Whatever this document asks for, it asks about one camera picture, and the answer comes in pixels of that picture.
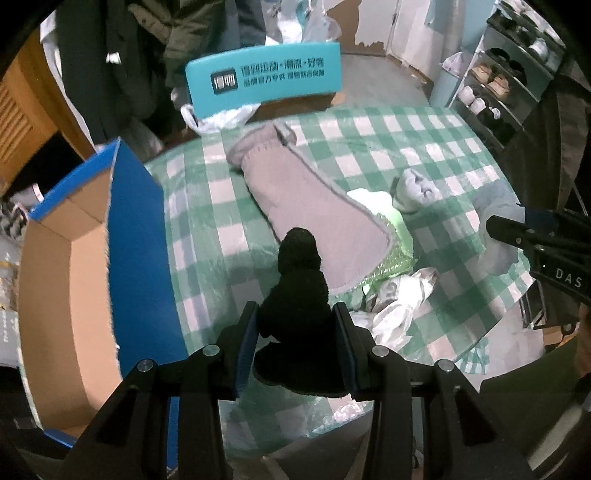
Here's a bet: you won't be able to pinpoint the white patterned rag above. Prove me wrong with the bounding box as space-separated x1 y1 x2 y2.
351 267 439 352

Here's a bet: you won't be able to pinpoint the black knit sock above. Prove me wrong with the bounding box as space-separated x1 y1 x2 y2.
253 227 348 398

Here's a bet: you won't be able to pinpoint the grey white sock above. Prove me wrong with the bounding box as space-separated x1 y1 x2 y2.
393 168 442 214

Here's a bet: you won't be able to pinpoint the green sparkly scrub cloth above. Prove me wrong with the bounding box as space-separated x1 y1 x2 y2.
347 213 417 295

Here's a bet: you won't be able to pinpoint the light grey sock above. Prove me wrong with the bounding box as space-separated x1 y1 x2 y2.
472 179 526 276

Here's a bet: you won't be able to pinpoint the light green microfibre cloth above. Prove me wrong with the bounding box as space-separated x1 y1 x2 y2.
346 188 403 223

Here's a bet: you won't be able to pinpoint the green checkered tablecloth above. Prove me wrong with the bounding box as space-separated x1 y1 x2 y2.
147 107 533 374

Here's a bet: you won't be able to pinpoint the blue cardboard box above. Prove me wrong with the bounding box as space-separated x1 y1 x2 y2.
18 137 191 471

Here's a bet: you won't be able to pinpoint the metal shoe rack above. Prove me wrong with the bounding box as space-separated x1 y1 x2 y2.
450 1 567 155

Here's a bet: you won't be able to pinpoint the light blue bin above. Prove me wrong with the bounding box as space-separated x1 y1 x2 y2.
429 51 472 107

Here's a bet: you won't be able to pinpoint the teal shoe box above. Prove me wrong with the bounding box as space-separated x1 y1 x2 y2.
185 41 342 118

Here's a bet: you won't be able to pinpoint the blue white plastic bag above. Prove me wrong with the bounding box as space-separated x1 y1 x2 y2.
262 0 342 45

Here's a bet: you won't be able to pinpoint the dark hanging jackets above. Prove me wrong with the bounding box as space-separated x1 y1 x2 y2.
55 0 266 144

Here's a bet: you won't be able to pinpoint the wooden louvred wardrobe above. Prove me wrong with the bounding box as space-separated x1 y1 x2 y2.
1 28 95 191

